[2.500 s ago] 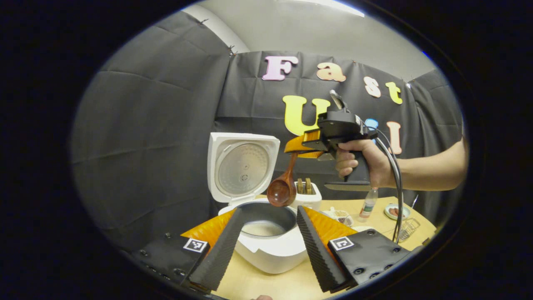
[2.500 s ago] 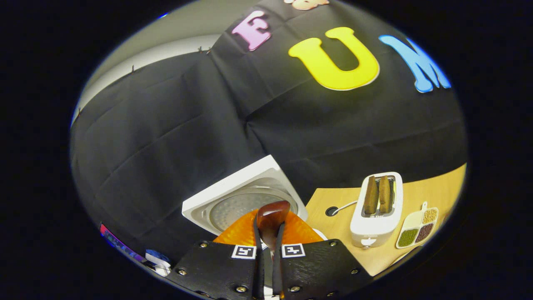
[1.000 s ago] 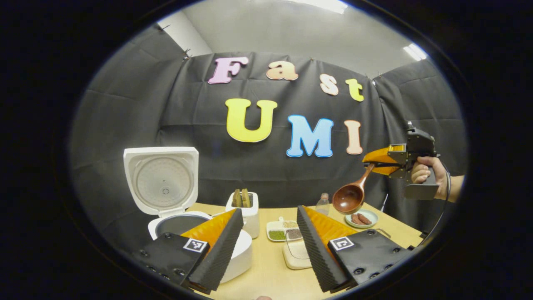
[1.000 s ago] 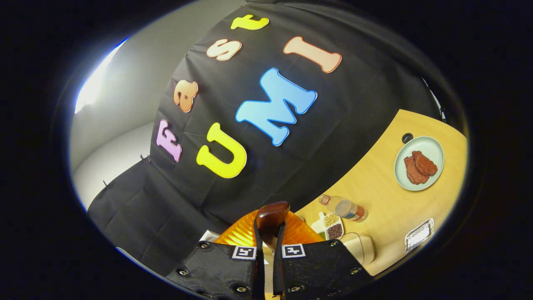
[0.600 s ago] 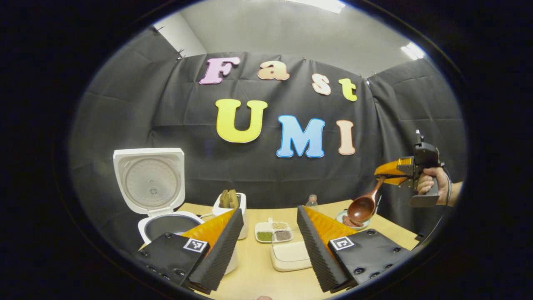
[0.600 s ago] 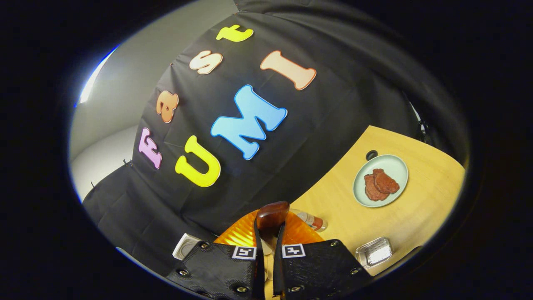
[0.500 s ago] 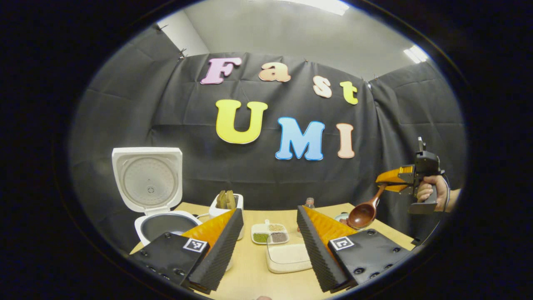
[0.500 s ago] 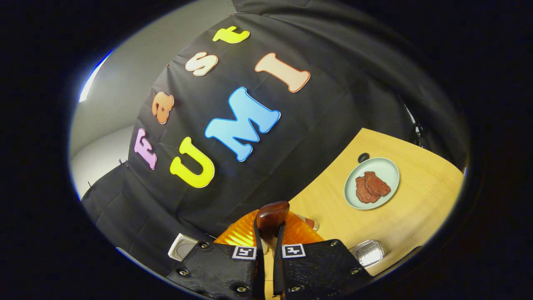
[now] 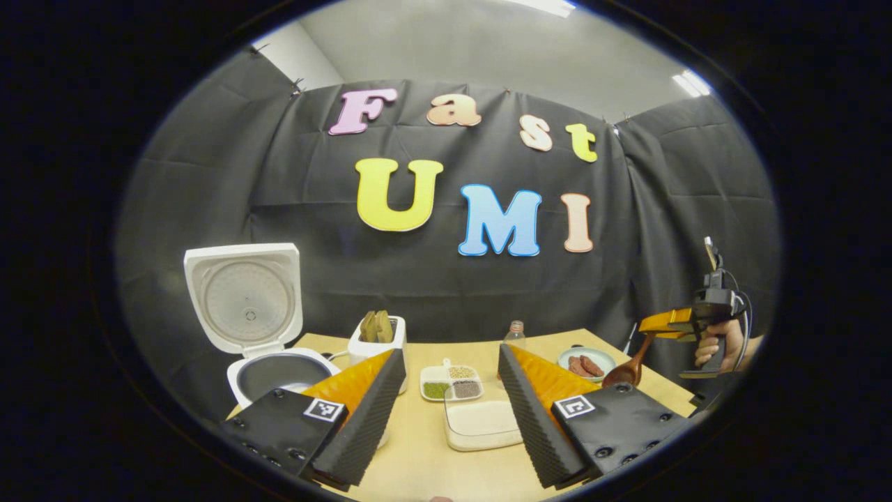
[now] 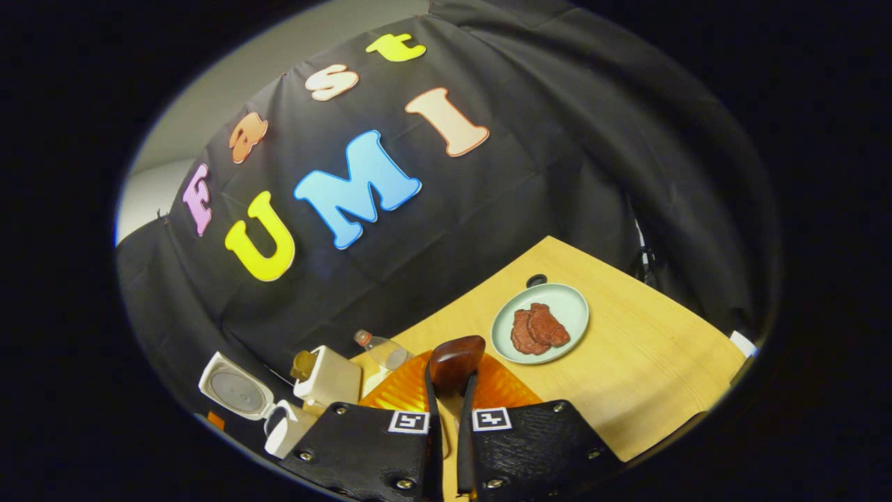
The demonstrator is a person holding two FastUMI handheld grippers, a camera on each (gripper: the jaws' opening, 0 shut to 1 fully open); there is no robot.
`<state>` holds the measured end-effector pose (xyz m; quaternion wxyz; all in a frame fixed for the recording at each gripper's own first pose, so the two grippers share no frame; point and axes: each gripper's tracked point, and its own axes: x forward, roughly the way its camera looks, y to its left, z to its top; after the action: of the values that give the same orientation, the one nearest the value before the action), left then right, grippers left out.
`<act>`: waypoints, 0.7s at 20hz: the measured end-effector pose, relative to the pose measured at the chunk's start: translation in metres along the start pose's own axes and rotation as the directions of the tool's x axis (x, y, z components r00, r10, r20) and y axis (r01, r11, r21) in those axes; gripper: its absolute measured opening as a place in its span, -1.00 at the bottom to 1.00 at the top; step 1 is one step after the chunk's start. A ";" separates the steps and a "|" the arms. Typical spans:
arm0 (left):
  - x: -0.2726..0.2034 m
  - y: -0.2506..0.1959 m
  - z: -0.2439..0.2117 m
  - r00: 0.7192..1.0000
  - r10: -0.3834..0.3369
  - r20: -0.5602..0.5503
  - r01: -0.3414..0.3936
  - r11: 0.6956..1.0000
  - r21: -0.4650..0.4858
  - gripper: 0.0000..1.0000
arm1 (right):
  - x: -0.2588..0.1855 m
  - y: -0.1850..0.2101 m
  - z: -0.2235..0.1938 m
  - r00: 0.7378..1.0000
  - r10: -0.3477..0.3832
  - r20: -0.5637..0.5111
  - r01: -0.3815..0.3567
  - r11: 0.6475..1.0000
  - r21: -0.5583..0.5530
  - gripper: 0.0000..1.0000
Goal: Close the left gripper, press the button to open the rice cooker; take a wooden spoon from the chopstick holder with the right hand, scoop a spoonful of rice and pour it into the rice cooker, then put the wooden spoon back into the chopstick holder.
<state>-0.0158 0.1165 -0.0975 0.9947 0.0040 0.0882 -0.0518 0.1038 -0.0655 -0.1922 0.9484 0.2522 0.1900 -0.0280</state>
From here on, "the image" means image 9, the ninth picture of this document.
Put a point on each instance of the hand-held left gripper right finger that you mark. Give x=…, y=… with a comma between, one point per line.
x=533, y=425

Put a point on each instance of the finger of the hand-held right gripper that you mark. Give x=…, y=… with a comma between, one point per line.
x=679, y=335
x=665, y=321

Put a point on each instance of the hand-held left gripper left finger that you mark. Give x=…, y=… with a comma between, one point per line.
x=362, y=425

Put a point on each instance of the clear tray of white rice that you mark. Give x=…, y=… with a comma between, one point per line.
x=481, y=425

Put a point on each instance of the wooden spoon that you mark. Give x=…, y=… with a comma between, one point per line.
x=624, y=373

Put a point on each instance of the white rice cooker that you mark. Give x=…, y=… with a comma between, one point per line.
x=244, y=300

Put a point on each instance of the brown sausage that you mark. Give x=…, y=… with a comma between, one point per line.
x=578, y=367
x=593, y=364

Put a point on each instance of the white toaster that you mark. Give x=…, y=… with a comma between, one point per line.
x=376, y=352

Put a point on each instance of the pale green plate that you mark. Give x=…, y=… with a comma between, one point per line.
x=568, y=352

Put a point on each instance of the clear plastic bottle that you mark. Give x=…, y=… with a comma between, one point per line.
x=515, y=336

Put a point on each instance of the white divided dish of grains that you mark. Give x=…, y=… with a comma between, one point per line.
x=451, y=382

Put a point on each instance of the brown bread slice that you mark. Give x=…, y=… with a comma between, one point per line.
x=367, y=328
x=385, y=326

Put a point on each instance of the black backdrop cloth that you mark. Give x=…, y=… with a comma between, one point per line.
x=293, y=223

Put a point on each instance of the ceiling light panel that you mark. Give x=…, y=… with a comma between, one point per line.
x=691, y=82
x=543, y=7

